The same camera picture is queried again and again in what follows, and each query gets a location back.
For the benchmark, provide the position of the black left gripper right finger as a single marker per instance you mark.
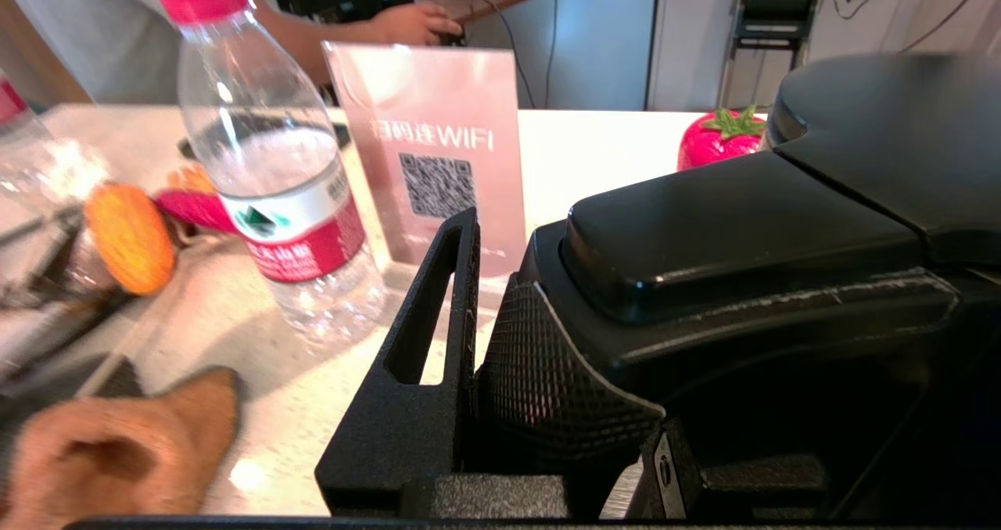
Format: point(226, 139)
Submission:
point(680, 475)

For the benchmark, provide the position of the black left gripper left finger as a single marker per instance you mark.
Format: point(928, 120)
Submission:
point(407, 428)

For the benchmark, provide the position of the black electric kettle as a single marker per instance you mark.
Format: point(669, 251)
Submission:
point(743, 280)

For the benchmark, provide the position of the clear water bottle red label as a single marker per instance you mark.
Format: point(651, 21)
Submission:
point(266, 186)

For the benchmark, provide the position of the red mesh pouch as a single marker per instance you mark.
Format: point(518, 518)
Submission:
point(191, 211)

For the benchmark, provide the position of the pink acrylic wifi sign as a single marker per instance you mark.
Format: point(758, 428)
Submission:
point(438, 123)

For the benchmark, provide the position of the red strawberry shaped ornament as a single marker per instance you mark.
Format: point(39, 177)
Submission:
point(715, 143)

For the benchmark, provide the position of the orange oval toy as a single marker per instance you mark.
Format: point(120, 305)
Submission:
point(129, 241)

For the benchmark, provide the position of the grey white refrigerator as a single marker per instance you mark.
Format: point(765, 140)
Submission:
point(602, 45)

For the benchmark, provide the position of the man in grey shirt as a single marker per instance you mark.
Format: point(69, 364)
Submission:
point(78, 37)

